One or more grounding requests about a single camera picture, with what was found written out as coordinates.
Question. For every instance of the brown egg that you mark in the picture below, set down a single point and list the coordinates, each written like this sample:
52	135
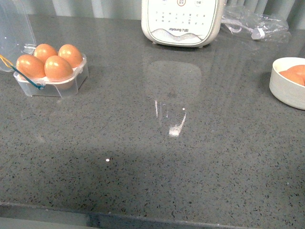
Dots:
57	69
294	77
71	54
298	69
31	66
44	51

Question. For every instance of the clear plastic egg box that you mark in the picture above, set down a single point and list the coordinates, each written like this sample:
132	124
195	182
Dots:
17	39

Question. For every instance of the white Joyoung soymilk maker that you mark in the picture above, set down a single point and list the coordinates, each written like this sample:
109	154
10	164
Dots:
181	23

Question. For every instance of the blue rubber band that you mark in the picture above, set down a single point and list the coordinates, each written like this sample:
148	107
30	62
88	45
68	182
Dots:
37	85

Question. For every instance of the clear plastic bag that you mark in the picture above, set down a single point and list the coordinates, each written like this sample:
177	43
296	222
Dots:
276	29

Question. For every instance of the white round bowl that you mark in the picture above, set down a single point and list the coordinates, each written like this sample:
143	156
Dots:
284	89

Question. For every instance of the yellow rubber band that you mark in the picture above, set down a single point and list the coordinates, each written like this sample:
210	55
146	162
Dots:
6	62

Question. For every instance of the white power cord plug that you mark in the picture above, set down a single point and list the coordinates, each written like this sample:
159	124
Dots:
237	28

